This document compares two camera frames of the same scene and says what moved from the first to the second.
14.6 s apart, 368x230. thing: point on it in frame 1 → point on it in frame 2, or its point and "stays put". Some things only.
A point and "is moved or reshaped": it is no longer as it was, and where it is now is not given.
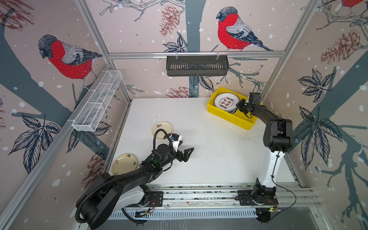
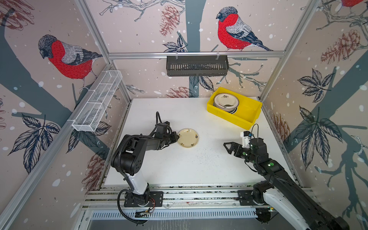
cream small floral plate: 164,125 is moved or reshaped
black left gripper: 185,158 → 173,134
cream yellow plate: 123,163 is moved or reshaped
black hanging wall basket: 195,65 stays put
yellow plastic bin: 238,118 stays put
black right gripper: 240,105 → 230,150
